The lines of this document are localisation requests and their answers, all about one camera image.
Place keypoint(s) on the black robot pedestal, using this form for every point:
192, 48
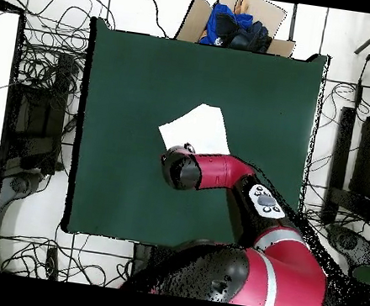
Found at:
141, 255

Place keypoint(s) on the white towel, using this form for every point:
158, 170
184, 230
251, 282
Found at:
202, 128

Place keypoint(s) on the brown cardboard box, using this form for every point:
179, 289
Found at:
193, 21

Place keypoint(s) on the blue garment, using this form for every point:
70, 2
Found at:
222, 10

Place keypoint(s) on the black power strip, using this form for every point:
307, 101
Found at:
52, 263

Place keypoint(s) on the dark navy garment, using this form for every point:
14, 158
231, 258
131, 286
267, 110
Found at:
252, 37

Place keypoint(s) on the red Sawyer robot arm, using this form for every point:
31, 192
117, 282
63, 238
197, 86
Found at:
219, 171

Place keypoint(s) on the dark green table cloth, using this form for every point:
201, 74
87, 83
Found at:
146, 86

